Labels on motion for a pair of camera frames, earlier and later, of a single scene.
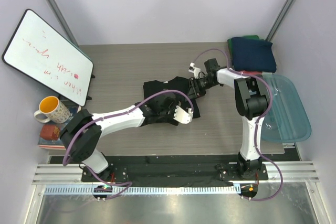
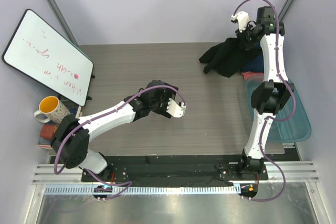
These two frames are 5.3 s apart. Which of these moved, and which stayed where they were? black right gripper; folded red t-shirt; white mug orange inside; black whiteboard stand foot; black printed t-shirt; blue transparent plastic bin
Moved: black printed t-shirt; black right gripper
Stayed: blue transparent plastic bin; black whiteboard stand foot; folded red t-shirt; white mug orange inside
